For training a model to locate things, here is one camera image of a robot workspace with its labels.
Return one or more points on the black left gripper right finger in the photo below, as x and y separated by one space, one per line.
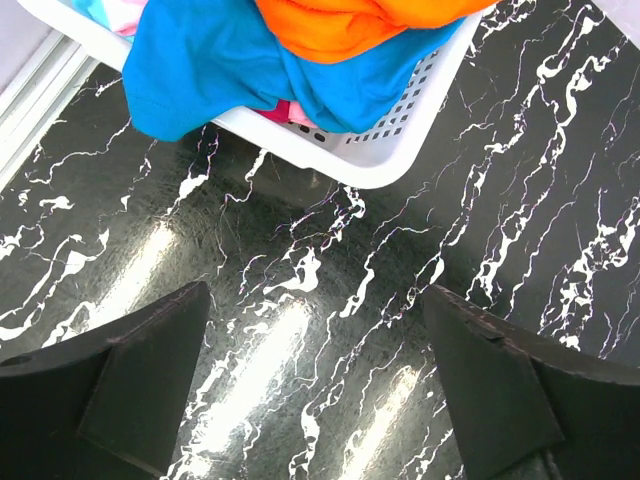
525 407

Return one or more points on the aluminium frame rail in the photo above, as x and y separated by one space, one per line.
34 99

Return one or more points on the orange t shirt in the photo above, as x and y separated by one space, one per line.
332 31

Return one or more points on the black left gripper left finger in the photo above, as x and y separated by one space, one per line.
108 403

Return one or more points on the white plastic laundry basket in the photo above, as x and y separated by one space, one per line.
372 159

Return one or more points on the blue t shirt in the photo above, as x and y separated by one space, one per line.
192 61

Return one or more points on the pink t shirt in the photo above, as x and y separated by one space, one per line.
123 17

